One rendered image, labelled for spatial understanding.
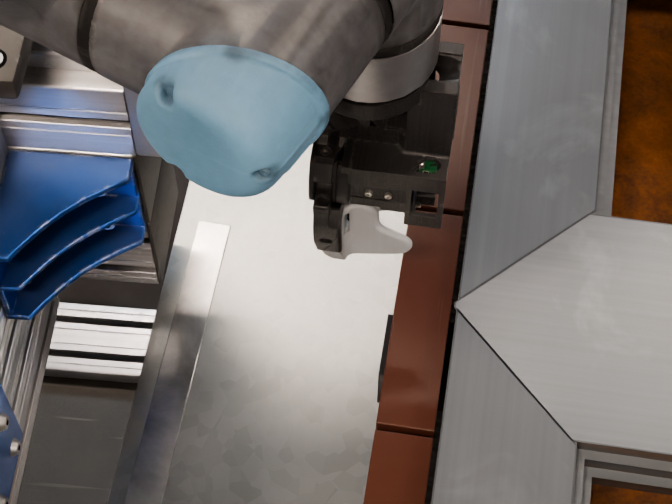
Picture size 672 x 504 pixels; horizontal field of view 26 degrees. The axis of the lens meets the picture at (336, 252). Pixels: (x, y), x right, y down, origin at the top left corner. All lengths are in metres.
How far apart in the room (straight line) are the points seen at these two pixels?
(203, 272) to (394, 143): 0.41
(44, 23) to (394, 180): 0.24
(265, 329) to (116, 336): 0.54
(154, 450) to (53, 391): 0.58
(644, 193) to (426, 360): 0.34
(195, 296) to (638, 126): 0.42
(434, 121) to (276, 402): 0.41
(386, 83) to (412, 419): 0.31
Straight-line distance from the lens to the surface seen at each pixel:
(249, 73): 0.63
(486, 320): 1.01
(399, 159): 0.84
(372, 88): 0.77
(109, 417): 1.70
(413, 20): 0.74
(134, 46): 0.67
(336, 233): 0.88
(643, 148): 1.32
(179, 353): 1.19
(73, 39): 0.69
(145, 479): 1.15
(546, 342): 1.01
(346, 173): 0.84
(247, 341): 1.19
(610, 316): 1.03
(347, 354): 1.18
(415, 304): 1.04
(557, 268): 1.04
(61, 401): 1.72
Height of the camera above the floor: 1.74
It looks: 59 degrees down
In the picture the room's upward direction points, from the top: straight up
